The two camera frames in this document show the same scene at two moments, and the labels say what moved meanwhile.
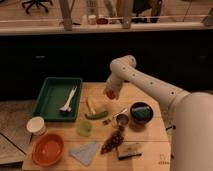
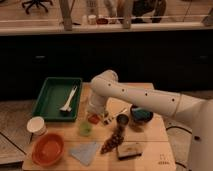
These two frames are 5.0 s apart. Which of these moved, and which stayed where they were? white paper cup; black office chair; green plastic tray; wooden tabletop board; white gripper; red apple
Moved: white gripper; red apple
Stayed: black office chair; wooden tabletop board; green plastic tray; white paper cup
